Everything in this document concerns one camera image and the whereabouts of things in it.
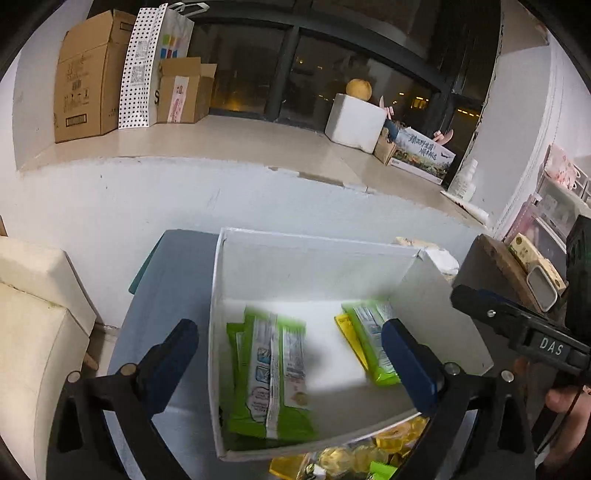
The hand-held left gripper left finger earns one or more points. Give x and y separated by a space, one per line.
173 355

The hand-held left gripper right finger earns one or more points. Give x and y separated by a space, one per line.
406 355

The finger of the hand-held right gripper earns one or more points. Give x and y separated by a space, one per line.
480 311
491 295

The green snack packet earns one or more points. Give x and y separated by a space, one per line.
281 369
382 471
233 337
369 332

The yellow snack packet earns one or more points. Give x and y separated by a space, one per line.
346 330
288 467

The pile of yellow jelly cups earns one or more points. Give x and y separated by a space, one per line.
351 457

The white cardboard box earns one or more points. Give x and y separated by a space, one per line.
323 258

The person's right hand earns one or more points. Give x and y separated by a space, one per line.
565 399

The white lidded container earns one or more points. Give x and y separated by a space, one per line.
542 288

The white crumpled tissue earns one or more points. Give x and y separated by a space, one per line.
438 261

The clear plastic drawer unit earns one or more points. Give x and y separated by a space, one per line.
549 207

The white plastic bottle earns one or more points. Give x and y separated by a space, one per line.
464 184

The cream sofa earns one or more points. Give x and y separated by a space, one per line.
32 350

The pink floral cloth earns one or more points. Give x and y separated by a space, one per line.
561 166

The printed landscape carton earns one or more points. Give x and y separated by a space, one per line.
422 157

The small brown paper box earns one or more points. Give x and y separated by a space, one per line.
383 150

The white foam box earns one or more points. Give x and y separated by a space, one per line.
353 122

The yellow pomelo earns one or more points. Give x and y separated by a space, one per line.
359 89

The small brown cardboard box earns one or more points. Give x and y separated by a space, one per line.
194 97

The polka dot paper bag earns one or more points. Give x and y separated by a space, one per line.
138 78

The large brown cardboard box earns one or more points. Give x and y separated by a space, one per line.
87 78

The black window frame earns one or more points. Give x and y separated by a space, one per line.
286 60

